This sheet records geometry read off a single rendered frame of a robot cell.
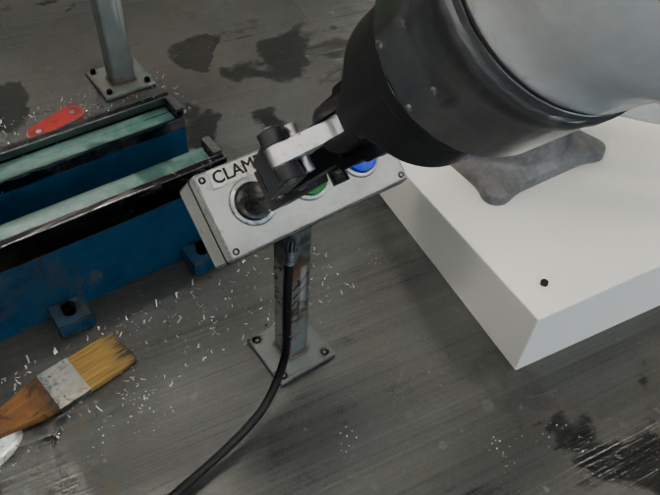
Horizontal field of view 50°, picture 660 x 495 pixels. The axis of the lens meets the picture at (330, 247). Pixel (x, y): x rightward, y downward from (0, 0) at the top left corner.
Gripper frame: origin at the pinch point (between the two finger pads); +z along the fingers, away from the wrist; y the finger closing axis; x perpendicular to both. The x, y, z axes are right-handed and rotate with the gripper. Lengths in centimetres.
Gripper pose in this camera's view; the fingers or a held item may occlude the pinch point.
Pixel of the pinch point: (289, 176)
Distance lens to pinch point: 45.9
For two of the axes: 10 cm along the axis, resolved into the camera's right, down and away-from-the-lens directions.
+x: 4.3, 9.0, 0.4
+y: -8.1, 4.0, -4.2
